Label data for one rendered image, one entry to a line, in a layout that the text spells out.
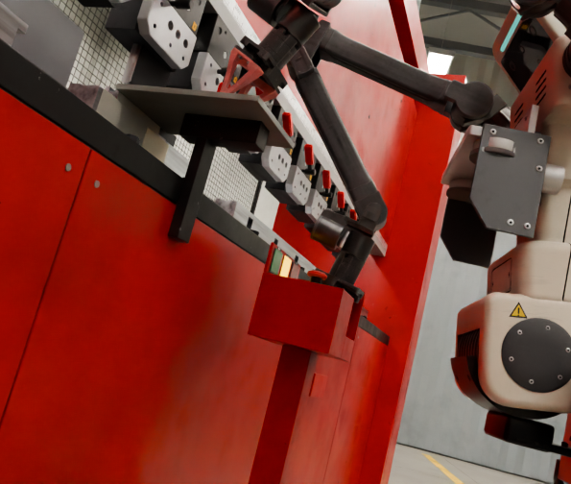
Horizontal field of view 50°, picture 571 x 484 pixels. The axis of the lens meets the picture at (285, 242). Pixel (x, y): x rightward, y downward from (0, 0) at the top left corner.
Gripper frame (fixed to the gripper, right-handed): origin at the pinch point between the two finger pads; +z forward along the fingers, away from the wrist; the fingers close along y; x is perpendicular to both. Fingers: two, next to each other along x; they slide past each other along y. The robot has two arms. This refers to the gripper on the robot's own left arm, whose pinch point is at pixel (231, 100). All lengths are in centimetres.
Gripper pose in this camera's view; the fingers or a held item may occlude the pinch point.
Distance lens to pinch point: 108.7
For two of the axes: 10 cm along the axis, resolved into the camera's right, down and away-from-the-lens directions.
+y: -3.0, -2.7, -9.1
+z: -6.7, 7.4, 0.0
